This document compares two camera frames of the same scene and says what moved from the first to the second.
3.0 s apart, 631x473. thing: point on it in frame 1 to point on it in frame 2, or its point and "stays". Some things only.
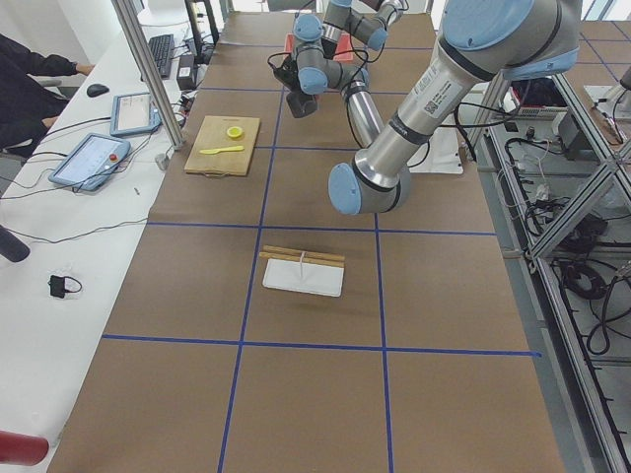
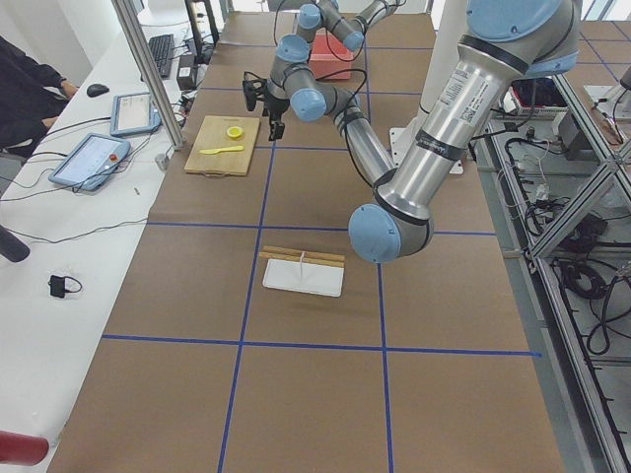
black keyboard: [163, 46] stays
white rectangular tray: [326, 280] stays
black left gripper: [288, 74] to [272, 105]
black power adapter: [185, 77] stays
